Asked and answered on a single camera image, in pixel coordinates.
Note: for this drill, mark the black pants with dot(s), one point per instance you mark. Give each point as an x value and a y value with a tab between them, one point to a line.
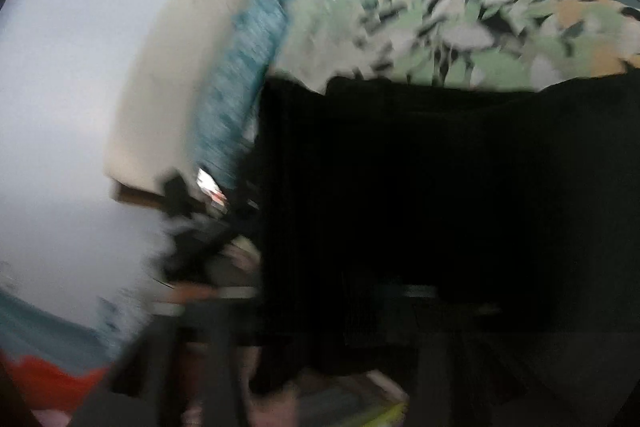
481	248

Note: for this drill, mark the smartphone with lit screen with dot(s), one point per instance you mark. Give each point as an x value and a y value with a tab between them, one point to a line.
211	190

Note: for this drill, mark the cream upholstered headboard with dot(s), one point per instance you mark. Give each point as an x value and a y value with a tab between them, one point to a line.
151	135

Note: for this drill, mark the teal floral pillow near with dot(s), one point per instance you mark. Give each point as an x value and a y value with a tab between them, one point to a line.
226	104

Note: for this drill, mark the orange fuzzy sleeve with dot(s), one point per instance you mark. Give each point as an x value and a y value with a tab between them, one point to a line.
45	386

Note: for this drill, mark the floral green bed quilt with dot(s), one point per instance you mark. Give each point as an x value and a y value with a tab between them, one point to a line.
500	45

